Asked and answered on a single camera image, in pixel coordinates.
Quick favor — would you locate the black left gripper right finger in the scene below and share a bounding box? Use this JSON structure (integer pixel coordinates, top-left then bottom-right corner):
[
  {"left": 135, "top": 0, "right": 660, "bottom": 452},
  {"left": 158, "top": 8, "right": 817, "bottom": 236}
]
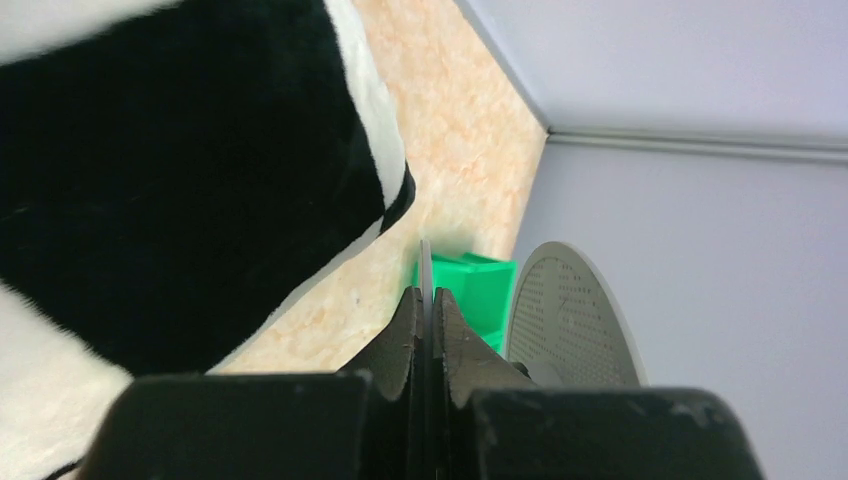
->
[{"left": 433, "top": 288, "right": 762, "bottom": 479}]

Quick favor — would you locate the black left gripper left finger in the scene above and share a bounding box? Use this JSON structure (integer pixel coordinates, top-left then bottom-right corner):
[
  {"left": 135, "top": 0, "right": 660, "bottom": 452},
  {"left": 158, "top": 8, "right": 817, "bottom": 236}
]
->
[{"left": 78, "top": 287, "right": 424, "bottom": 479}]

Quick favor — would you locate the grey plastic cable spool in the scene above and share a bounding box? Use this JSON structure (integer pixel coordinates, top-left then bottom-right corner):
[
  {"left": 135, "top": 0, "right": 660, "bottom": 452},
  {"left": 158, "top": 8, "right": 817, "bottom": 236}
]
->
[{"left": 416, "top": 242, "right": 645, "bottom": 479}]

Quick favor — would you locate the green plastic compartment bin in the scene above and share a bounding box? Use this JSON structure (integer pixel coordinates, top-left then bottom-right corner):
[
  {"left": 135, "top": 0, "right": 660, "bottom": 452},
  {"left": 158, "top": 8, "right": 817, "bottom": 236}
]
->
[{"left": 412, "top": 242, "right": 517, "bottom": 359}]

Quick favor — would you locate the black white checkered blanket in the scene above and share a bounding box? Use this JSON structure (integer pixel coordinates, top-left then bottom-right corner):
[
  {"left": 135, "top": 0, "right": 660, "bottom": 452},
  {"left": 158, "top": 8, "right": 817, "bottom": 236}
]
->
[{"left": 1, "top": 1, "right": 416, "bottom": 479}]

